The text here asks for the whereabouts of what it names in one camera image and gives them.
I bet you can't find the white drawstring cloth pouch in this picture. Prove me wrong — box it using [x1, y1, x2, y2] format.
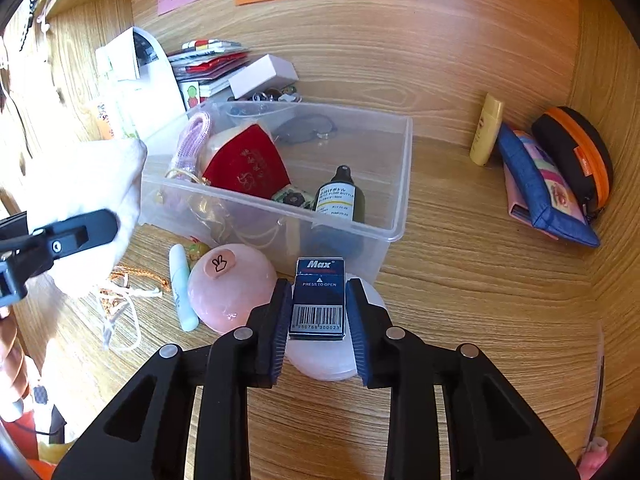
[18, 138, 148, 296]

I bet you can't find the teal white lotion tube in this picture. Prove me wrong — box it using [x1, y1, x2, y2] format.
[168, 244, 200, 333]

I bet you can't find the pale pink round lid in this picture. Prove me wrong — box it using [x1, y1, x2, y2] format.
[285, 271, 385, 382]

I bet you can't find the blue Max staples box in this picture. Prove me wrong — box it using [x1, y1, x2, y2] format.
[288, 257, 346, 341]

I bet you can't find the green yellow charm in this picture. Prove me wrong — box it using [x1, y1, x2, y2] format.
[186, 242, 210, 270]

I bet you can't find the white folded paper sheet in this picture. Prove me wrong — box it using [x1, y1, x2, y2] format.
[96, 26, 186, 140]

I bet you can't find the pink round macaron case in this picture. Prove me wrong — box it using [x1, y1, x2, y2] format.
[188, 244, 278, 335]

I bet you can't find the red fabric pouch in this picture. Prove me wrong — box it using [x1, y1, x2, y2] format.
[201, 122, 291, 200]

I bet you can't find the stack of cards and booklets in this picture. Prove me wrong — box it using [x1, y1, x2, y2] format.
[168, 39, 250, 110]

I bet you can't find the pink wallet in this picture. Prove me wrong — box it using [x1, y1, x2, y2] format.
[503, 164, 534, 226]

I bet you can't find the blue fabric pouch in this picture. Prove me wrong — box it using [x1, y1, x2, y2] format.
[497, 122, 600, 248]

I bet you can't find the clear plastic storage bin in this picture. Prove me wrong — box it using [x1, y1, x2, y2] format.
[139, 101, 413, 281]

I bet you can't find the white small box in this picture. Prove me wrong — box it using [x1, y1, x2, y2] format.
[229, 54, 298, 99]

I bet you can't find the dark dropper bottle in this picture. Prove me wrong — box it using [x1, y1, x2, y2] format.
[314, 165, 366, 223]

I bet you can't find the black orange round case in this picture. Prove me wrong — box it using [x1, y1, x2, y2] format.
[532, 106, 614, 222]

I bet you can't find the yellow sunscreen bottle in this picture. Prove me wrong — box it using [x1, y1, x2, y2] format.
[470, 93, 504, 166]

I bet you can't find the orange braided cord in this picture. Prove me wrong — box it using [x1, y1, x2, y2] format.
[96, 263, 172, 321]

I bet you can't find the pink braided rope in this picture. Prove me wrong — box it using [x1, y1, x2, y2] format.
[169, 110, 213, 181]

